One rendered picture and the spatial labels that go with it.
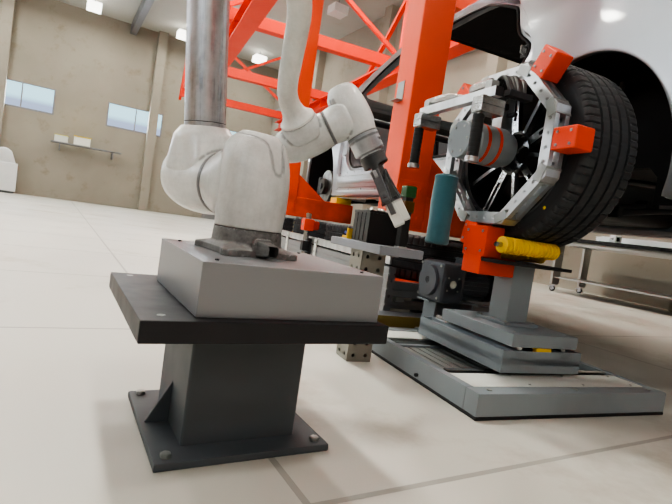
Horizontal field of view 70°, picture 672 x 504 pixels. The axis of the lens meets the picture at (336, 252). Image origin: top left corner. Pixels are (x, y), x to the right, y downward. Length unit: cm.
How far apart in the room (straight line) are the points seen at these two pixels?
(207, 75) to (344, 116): 38
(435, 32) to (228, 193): 154
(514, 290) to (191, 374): 125
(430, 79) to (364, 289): 146
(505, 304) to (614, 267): 666
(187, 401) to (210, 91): 70
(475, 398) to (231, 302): 85
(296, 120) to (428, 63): 108
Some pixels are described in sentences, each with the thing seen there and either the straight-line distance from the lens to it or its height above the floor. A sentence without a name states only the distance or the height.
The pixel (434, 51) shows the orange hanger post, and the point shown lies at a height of 132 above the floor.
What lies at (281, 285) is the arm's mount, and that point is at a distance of 93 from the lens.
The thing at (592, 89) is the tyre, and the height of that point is 103.
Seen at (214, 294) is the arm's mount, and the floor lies 34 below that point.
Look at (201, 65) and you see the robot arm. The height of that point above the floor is 82.
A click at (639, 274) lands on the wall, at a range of 833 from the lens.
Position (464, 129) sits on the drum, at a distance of 175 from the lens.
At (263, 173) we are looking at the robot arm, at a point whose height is 58.
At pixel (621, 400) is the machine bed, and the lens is 193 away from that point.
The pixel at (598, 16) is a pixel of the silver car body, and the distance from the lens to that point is 234.
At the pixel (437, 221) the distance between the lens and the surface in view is 182.
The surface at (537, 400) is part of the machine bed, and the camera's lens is 165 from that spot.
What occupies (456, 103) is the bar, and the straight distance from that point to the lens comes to 174.
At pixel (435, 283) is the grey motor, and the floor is 31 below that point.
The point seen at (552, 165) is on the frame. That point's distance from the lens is 169.
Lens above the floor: 50
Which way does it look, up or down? 3 degrees down
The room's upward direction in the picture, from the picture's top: 8 degrees clockwise
